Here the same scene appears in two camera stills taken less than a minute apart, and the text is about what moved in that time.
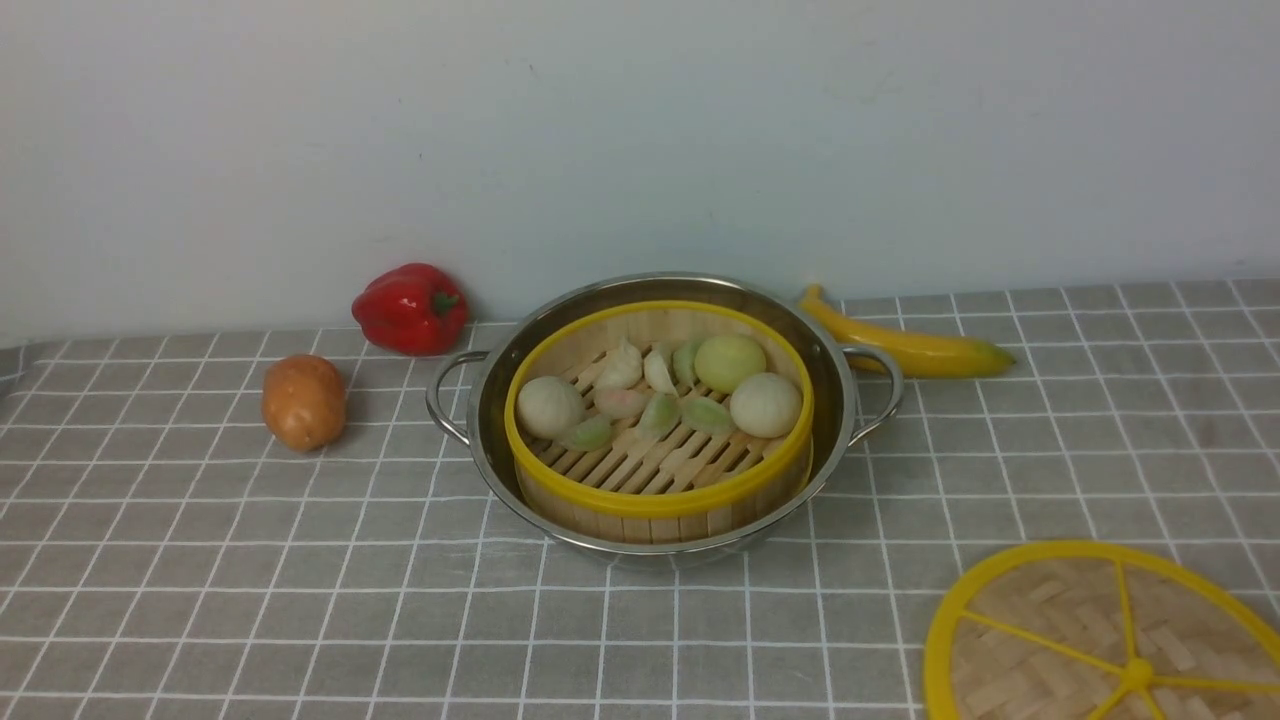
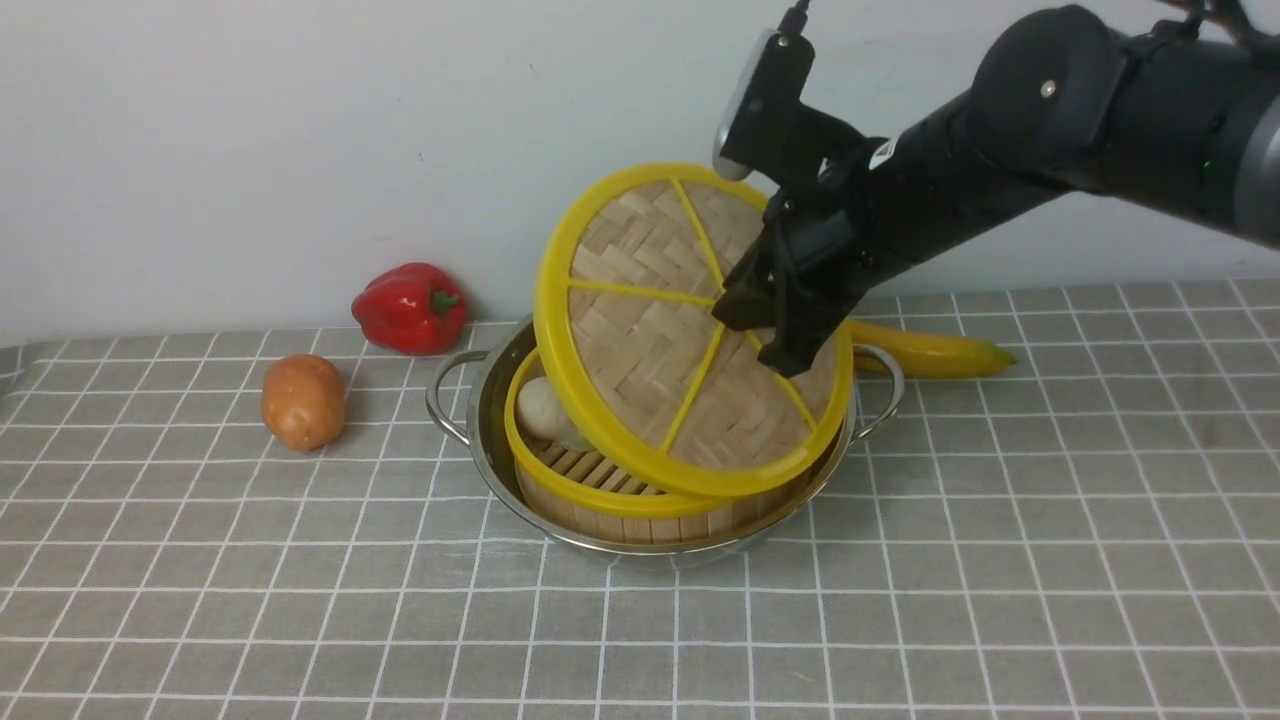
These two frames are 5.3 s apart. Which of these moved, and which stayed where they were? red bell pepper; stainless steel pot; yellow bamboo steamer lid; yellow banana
Moved: yellow bamboo steamer lid
Stayed: yellow banana; stainless steel pot; red bell pepper
